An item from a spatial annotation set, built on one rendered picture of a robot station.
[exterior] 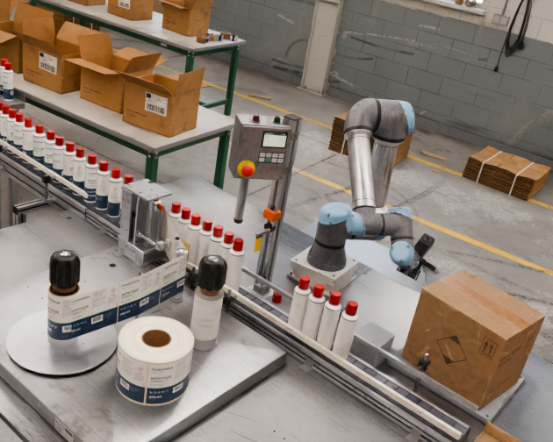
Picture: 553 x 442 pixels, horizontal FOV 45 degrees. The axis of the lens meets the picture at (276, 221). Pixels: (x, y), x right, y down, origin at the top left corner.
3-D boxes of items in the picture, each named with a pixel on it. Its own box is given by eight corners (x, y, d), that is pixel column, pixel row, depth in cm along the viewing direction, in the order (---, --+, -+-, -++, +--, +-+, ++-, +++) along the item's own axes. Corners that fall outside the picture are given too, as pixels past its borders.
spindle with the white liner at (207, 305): (182, 339, 202) (191, 255, 189) (202, 329, 209) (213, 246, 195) (202, 354, 197) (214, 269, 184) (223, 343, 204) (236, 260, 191)
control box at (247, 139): (227, 167, 223) (235, 112, 214) (276, 168, 228) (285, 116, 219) (233, 180, 214) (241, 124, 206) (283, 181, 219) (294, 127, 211)
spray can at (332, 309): (312, 345, 210) (324, 292, 201) (321, 339, 214) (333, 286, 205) (325, 354, 207) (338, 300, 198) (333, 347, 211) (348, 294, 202)
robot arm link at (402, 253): (411, 237, 212) (412, 263, 210) (417, 242, 222) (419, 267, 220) (386, 238, 215) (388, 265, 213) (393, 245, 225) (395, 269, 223)
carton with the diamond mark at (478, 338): (400, 356, 218) (421, 287, 206) (441, 333, 234) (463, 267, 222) (478, 411, 200) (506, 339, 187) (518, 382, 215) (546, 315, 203)
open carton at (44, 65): (7, 81, 417) (5, 20, 400) (61, 71, 453) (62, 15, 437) (51, 98, 402) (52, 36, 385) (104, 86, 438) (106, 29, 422)
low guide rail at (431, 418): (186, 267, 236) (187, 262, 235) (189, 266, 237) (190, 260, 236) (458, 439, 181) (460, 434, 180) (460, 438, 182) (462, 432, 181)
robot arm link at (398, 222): (384, 204, 216) (385, 238, 213) (416, 206, 218) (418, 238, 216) (375, 210, 223) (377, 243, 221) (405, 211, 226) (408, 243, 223)
